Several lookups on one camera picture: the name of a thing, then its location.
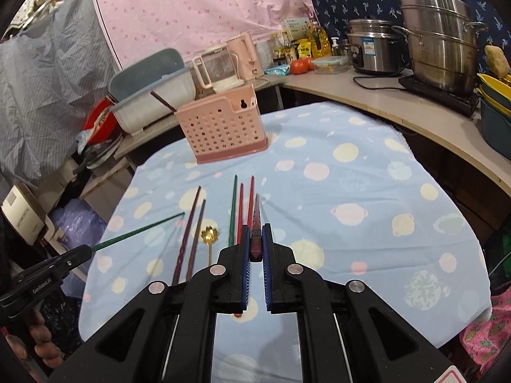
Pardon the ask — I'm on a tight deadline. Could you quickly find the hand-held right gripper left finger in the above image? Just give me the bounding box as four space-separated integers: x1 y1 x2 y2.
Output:
47 223 252 383

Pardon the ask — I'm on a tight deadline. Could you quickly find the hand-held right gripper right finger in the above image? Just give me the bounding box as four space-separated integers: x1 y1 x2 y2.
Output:
261 223 469 383

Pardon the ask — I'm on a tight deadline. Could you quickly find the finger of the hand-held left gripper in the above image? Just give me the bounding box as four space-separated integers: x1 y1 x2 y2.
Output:
15 245 94 279

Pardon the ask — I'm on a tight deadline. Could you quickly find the patterned dark red chopstick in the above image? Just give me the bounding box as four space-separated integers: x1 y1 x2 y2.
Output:
249 193 264 263

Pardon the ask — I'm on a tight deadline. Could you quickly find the maroon chopstick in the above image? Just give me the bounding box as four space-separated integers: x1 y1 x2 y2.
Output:
172 185 201 286
186 199 207 282

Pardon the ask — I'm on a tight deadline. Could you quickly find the green chopstick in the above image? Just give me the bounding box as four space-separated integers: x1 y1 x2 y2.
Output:
91 212 185 253
228 174 239 247

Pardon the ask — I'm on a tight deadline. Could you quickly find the pink perforated utensil basket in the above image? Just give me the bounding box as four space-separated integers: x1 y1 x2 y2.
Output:
174 85 270 164

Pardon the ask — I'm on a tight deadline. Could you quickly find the person's left hand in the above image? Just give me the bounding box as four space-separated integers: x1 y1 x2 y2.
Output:
6 310 63 370

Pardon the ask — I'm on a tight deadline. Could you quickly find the translucent plastic bag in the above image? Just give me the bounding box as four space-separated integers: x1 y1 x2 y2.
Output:
51 199 109 249

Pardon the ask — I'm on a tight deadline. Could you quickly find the gold flower spoon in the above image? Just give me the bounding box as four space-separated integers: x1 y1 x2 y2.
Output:
200 226 217 268

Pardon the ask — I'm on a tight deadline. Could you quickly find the white boxy appliance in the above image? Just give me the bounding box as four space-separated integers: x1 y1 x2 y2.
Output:
0 184 61 246

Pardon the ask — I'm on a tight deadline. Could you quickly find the black frying pan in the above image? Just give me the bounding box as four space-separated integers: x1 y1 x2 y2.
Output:
73 135 125 175

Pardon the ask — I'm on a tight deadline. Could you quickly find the light blue dotted cloth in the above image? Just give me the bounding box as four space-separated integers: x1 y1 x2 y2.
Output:
78 101 492 383

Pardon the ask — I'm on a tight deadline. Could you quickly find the red plastic basin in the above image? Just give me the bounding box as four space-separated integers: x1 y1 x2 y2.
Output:
81 100 117 145

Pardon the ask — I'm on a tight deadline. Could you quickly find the grey striped cloth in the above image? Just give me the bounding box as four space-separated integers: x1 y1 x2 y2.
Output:
0 0 121 193

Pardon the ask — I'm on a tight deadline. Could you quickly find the dark brown chopstick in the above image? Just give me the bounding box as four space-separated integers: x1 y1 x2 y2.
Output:
150 91 177 111

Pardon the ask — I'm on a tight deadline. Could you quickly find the blue-grey lidded dish bin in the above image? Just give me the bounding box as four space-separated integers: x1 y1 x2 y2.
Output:
109 48 197 135

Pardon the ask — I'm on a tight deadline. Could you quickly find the white glass kettle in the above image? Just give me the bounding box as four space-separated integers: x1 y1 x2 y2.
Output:
192 45 244 91

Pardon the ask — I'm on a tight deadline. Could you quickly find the pink electric kettle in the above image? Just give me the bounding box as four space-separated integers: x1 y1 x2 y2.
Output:
226 32 264 81

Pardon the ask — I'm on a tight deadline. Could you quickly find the clear teal-lidded food container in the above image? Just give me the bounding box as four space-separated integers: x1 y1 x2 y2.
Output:
312 55 349 75

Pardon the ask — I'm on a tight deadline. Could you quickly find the yellow-label sauce bottle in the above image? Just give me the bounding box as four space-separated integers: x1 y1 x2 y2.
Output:
271 34 285 65

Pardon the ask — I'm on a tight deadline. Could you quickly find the dark soy sauce bottle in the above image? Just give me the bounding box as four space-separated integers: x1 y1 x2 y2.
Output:
284 32 298 63

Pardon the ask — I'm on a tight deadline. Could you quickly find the yellow cooking oil bottle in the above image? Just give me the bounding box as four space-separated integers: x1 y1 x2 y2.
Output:
308 21 332 59

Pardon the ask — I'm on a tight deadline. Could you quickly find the pink pineapple print cloth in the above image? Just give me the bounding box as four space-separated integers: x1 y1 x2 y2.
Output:
459 287 511 374

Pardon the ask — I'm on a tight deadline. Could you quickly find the white and green carton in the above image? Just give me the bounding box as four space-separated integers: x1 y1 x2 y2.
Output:
279 18 310 43

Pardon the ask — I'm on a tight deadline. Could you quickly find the steel rice cooker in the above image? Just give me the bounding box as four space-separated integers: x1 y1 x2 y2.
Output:
345 19 408 75

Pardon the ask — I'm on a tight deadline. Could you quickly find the black induction cooker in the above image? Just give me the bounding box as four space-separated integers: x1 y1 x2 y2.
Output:
398 75 480 119

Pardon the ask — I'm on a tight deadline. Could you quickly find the pink dotted curtain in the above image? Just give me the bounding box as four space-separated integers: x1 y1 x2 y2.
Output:
90 0 321 73

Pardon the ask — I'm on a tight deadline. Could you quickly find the teal plastic basin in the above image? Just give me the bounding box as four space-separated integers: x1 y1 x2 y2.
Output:
479 98 511 157

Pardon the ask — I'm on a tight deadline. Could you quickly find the large steel steamer pot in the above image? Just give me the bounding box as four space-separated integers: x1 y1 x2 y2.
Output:
392 0 489 97

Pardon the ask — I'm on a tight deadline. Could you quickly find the yellow bowl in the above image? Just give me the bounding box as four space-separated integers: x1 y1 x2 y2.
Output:
477 72 511 113

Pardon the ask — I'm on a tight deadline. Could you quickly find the yellow loofah sponge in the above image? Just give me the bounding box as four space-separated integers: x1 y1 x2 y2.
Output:
484 45 511 77

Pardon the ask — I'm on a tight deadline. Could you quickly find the black power cable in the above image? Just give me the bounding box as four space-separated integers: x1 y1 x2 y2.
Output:
352 70 412 89

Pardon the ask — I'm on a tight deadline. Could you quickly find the navy printed wall cloth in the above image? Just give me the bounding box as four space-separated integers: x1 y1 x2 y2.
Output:
310 0 511 65

